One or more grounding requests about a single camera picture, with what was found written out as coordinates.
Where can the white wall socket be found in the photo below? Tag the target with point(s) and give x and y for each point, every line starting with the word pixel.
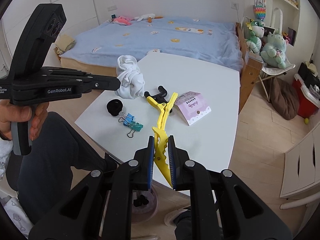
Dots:
pixel 113 8
pixel 235 5

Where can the black item in bin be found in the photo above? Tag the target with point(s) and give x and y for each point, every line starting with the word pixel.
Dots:
pixel 141 201

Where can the rainbow pop bag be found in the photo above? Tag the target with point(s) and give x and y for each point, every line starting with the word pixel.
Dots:
pixel 260 12

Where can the mint unicorn plush toy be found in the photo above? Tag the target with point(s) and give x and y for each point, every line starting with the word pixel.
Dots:
pixel 273 48

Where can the beige folded cloth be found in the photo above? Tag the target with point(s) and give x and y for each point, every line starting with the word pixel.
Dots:
pixel 65 43

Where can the person's printed white clothing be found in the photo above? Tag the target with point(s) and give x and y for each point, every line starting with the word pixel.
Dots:
pixel 11 205

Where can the bed with blue blanket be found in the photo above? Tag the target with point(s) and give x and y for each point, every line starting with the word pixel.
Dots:
pixel 160 37

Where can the white slipper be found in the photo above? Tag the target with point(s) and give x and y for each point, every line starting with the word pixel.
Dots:
pixel 172 217

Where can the white goose plush toy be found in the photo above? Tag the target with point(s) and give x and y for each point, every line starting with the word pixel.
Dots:
pixel 143 18

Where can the person's left hand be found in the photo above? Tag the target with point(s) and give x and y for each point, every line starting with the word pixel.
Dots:
pixel 17 113

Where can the blue binder clip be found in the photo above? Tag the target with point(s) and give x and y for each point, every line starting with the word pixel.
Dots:
pixel 128 118

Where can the white metal tube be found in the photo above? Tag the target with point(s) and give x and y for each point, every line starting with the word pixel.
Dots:
pixel 300 202

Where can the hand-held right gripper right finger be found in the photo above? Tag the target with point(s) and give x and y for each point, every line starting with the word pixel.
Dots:
pixel 172 162

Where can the green dragon plush toy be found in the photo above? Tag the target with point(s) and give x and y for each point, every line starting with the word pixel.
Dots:
pixel 255 36

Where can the white tote bag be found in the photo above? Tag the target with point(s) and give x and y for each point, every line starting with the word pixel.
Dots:
pixel 277 20

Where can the small yellow plush toy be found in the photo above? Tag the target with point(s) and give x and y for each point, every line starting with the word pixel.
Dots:
pixel 292 0

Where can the black bag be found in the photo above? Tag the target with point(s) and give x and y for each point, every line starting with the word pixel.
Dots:
pixel 308 75

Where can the clear plastic bowl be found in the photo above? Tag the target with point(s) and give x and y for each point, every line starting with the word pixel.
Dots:
pixel 154 202

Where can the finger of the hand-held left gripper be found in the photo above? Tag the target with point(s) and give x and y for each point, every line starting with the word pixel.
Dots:
pixel 105 83
pixel 75 74

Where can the brown cushion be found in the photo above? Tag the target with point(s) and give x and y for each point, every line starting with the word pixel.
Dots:
pixel 285 100

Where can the wooden bed frame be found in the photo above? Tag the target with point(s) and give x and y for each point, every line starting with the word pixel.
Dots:
pixel 250 80

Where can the pink paper card packet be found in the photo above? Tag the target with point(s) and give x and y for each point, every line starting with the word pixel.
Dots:
pixel 193 107

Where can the teal binder clip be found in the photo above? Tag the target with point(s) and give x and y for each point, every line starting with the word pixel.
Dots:
pixel 135 127

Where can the yellow tennis ball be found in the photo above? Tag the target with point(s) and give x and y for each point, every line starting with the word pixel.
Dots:
pixel 306 121

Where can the black ball-ended plastic bracket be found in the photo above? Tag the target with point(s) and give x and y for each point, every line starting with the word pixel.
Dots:
pixel 160 95

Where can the red cooler box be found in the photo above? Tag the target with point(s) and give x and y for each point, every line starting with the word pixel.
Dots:
pixel 305 102

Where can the white sock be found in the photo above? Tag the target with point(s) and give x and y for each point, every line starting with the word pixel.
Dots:
pixel 130 77

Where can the clear plastic box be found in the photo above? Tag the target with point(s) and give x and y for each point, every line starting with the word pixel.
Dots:
pixel 255 57

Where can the person's dark trouser leg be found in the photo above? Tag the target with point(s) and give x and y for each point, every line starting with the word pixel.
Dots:
pixel 57 160
pixel 181 226

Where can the yellow alligator hair clip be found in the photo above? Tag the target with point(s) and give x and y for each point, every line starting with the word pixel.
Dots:
pixel 160 120

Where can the white wall shelf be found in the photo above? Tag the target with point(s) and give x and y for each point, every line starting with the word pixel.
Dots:
pixel 287 12

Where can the white drawer cabinet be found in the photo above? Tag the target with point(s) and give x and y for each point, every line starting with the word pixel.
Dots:
pixel 302 165

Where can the white folding chair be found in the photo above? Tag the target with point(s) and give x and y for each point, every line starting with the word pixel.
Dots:
pixel 275 70

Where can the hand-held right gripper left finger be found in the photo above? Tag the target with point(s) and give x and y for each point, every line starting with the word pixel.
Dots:
pixel 150 160

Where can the pink plush toy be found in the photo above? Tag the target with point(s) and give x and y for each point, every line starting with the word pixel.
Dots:
pixel 122 20

